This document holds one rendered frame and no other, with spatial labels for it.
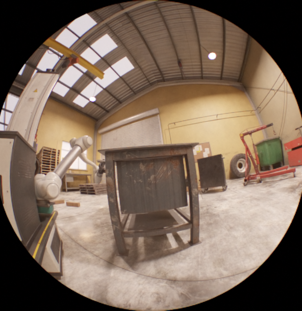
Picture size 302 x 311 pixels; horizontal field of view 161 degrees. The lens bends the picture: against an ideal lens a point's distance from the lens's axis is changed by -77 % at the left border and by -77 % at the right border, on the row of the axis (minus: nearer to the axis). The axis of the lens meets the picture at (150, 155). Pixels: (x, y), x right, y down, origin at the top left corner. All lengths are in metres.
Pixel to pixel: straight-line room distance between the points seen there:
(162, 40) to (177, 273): 7.08
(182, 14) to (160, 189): 6.29
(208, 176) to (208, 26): 6.41
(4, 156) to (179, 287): 1.03
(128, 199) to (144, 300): 0.72
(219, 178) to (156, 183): 2.30
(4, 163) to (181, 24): 6.43
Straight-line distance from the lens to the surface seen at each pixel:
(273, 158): 5.74
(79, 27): 6.65
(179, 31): 6.38
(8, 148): 0.61
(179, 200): 0.89
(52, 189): 0.84
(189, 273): 0.81
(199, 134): 5.77
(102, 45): 6.65
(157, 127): 6.22
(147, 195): 0.83
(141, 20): 6.35
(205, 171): 3.00
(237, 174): 5.03
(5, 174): 0.60
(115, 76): 7.39
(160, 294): 0.72
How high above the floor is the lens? 0.65
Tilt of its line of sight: 12 degrees up
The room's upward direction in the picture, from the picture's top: 6 degrees counter-clockwise
